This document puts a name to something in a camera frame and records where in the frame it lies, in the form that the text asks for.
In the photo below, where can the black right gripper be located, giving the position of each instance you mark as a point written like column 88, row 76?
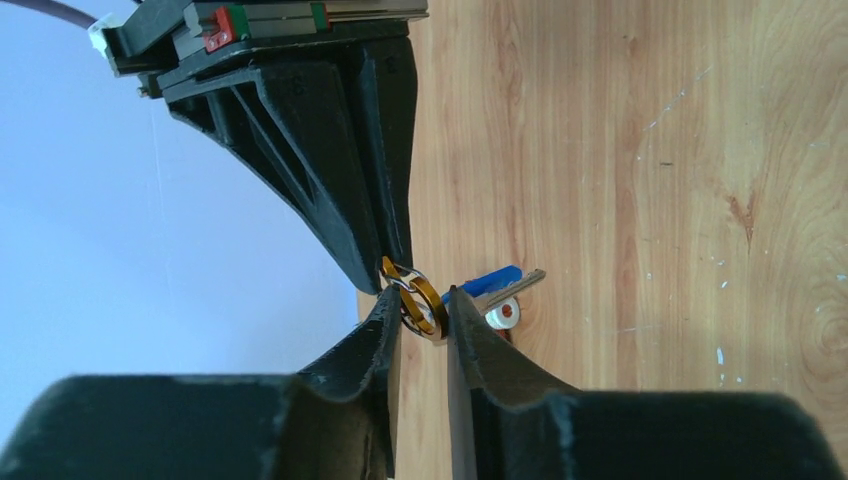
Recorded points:
column 327, row 124

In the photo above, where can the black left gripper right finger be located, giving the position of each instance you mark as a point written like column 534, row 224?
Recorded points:
column 511, row 419

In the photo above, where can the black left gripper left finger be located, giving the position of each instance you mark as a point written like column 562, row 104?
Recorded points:
column 330, row 420

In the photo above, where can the silver key with blue tag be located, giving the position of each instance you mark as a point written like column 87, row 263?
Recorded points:
column 493, row 289

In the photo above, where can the gold S-shaped carabiner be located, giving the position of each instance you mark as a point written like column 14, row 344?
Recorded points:
column 423, row 311

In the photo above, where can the toy brick car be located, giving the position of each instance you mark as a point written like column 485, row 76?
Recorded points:
column 504, row 317

